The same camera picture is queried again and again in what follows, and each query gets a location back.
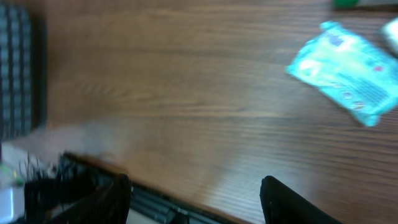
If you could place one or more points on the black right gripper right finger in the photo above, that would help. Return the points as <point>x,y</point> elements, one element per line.
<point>281,205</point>

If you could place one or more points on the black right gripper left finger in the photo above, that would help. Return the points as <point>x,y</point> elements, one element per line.
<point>109,204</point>

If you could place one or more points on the teal wet wipes pack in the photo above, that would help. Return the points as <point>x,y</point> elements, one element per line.
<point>349,70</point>

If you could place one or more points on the small teal tissue pack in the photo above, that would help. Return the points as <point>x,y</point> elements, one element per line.
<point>389,34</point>

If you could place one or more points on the green lid jar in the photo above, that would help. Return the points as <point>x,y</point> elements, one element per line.
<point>351,4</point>

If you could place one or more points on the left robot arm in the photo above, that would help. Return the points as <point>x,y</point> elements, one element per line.
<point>77,194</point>

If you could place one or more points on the grey plastic mesh basket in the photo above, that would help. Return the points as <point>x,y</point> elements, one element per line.
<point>23,71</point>

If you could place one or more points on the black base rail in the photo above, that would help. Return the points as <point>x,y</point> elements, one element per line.
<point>149,202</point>

